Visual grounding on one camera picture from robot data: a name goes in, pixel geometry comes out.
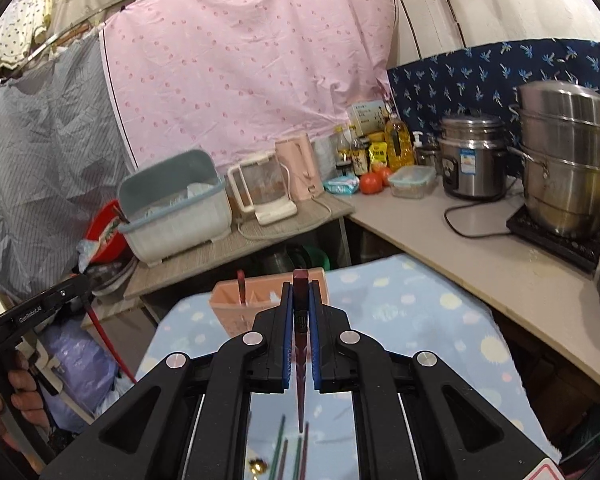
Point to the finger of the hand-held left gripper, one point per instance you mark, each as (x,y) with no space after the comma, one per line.
(70,287)

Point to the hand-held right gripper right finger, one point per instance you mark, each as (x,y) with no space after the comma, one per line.
(314,350)

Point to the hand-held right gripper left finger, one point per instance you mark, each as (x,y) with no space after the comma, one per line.
(286,345)

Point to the dark red patterned chopstick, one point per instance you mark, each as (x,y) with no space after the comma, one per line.
(300,290)

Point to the pink plastic utensil holder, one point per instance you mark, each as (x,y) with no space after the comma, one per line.
(230,305)

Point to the short red chopstick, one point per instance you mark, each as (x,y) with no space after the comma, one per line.
(240,287)

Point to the green chopstick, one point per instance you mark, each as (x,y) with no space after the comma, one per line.
(280,440)
(298,460)

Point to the person's left hand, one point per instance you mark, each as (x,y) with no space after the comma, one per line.
(20,380)

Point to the red plastic basin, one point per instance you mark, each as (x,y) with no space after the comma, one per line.
(102,232)

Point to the red rod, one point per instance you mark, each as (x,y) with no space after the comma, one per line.
(110,345)

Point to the purple plastic bag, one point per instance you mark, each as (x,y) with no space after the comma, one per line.
(80,365)

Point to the green plastic basin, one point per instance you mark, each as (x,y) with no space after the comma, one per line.
(312,257)

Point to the blue printed blanket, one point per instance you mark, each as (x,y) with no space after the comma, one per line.
(430,335)

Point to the grey striped sheet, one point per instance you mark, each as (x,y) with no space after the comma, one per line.
(45,170)

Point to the gold spoon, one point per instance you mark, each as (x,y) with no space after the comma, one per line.
(258,467)

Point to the light blue dish bin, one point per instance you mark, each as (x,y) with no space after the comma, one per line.
(180,220)

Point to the white glass kettle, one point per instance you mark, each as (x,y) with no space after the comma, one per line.
(262,185)

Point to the blue wet wipes pack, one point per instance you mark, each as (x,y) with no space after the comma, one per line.
(341,186)

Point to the beige countertop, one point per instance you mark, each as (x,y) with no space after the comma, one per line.
(460,265)

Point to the pink electric kettle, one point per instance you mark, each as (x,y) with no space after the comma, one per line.
(300,170)

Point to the red tomato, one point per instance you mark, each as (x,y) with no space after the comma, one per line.
(385,174)
(370,183)

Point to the clear plastic food container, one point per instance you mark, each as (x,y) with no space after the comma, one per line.
(412,182)

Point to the clear vinegar bottle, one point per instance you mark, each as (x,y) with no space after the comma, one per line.
(343,150)

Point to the yellow seasoning packet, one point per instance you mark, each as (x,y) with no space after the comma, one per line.
(378,152)

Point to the yellow cooking oil bottle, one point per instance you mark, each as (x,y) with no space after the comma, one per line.
(399,145)

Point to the small steel pot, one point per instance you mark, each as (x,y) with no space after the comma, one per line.
(427,157)

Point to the white pump dispenser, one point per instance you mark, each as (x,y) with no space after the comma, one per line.
(418,144)

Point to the pale cardboard box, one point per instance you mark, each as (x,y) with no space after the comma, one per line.
(366,116)

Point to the steel rice cooker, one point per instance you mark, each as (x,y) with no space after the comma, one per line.
(472,160)

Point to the black induction cooker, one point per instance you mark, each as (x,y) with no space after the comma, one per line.
(555,247)

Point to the white dotted hanging garment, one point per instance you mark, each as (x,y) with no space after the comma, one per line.
(20,30)

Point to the pink dotted sheet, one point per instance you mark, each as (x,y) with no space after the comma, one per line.
(240,70)

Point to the navy leaf-print cloth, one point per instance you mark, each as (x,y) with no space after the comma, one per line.
(455,85)

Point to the steel steamer pot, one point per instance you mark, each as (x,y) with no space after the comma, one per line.
(565,160)

